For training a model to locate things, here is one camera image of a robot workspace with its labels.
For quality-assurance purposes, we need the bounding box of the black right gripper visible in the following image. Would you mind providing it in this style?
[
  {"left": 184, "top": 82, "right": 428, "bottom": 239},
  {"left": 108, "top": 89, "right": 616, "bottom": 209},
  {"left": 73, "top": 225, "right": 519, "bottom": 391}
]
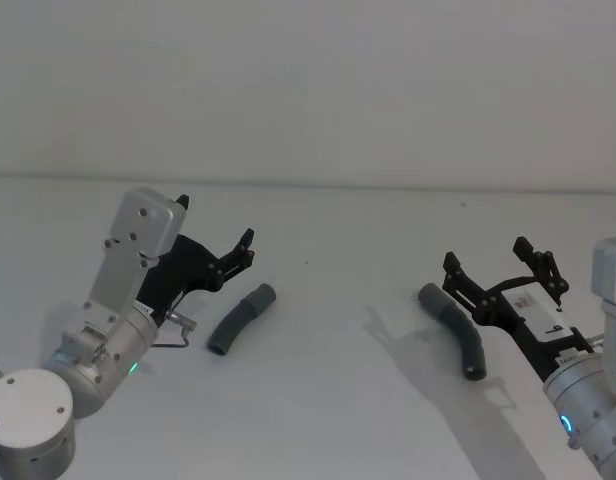
[{"left": 441, "top": 235, "right": 595, "bottom": 382}]

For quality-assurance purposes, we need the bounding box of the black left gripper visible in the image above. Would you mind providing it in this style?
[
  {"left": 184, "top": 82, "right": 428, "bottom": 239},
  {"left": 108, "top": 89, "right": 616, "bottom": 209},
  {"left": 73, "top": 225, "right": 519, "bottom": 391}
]
[{"left": 136, "top": 193, "right": 256, "bottom": 317}]

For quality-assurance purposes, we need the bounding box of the plain white backdrop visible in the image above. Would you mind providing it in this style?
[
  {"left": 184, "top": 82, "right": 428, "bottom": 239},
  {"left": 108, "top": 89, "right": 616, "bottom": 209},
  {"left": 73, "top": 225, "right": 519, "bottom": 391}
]
[{"left": 0, "top": 0, "right": 616, "bottom": 194}]

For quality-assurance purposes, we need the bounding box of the white table cloth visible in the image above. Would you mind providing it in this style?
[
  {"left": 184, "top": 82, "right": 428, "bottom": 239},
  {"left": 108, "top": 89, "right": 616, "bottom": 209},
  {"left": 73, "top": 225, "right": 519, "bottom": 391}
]
[{"left": 0, "top": 174, "right": 616, "bottom": 480}]

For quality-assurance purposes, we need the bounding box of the long curved grey hose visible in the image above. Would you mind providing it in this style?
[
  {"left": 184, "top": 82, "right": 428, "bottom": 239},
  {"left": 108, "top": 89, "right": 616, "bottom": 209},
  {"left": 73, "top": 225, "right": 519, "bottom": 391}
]
[{"left": 417, "top": 282, "right": 488, "bottom": 383}]

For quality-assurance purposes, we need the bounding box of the short curved grey hose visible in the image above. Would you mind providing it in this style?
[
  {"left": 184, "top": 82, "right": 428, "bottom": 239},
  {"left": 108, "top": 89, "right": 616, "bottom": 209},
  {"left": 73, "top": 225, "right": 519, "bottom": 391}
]
[{"left": 206, "top": 282, "right": 278, "bottom": 357}]

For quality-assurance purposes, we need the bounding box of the thin dark gripper cable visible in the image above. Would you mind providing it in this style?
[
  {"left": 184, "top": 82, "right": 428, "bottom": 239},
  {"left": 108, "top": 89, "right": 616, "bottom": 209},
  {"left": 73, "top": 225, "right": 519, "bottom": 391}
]
[{"left": 151, "top": 308, "right": 197, "bottom": 351}]

